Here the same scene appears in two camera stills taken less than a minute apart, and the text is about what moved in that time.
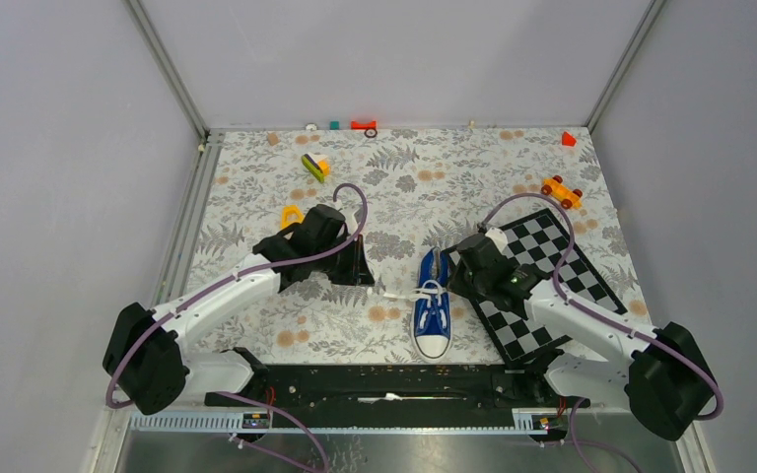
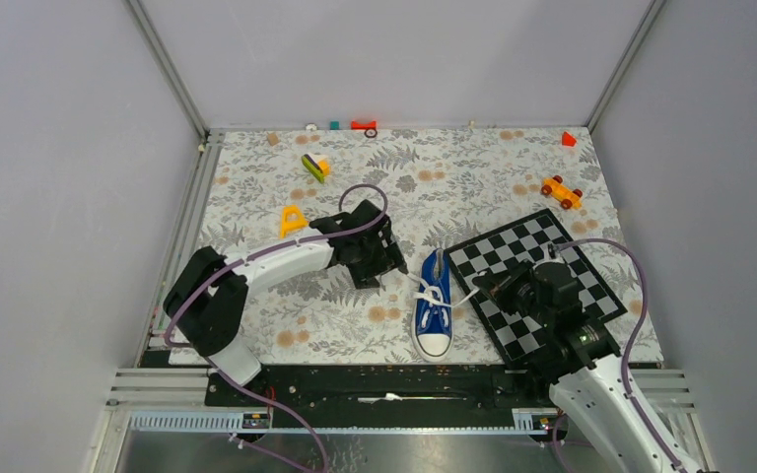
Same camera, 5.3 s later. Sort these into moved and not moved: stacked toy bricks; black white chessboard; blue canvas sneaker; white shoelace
Moved: white shoelace
Not moved: blue canvas sneaker; black white chessboard; stacked toy bricks
